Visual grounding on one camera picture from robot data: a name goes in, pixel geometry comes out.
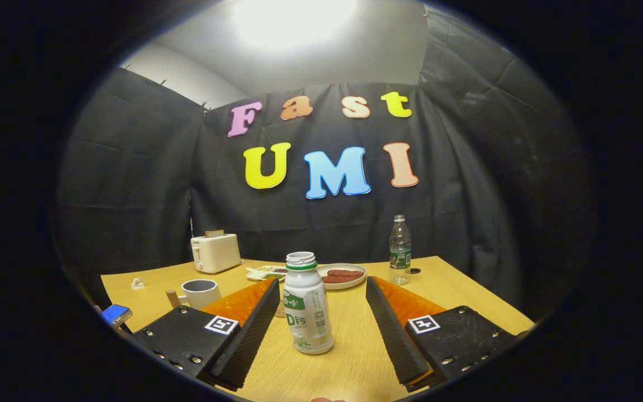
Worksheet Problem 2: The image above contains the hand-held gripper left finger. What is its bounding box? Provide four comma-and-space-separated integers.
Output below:
132, 277, 281, 391

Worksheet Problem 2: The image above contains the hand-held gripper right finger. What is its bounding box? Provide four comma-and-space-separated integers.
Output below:
366, 276, 529, 393

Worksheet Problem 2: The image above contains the white juice bottle green label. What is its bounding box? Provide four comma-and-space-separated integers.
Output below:
283, 251, 335, 356

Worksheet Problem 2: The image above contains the white cup wooden handle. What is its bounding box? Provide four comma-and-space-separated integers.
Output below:
166, 279, 223, 310

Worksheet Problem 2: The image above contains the blue phone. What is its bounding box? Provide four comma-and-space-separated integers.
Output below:
102, 304, 133, 330

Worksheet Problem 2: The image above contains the clear water bottle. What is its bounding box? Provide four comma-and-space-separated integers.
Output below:
389, 215, 412, 286

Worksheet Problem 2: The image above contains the wooden table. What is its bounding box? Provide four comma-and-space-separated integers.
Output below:
101, 256, 535, 402

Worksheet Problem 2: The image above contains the white round plate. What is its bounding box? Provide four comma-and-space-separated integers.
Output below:
316, 263, 367, 290

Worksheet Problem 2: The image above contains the white divided dish with beans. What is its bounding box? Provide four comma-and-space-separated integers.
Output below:
245, 265, 289, 281

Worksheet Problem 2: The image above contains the white toaster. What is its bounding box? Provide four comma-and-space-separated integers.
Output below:
190, 233, 242, 274

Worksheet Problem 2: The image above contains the black backdrop cloth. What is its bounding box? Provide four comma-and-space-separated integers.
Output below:
54, 6, 598, 322

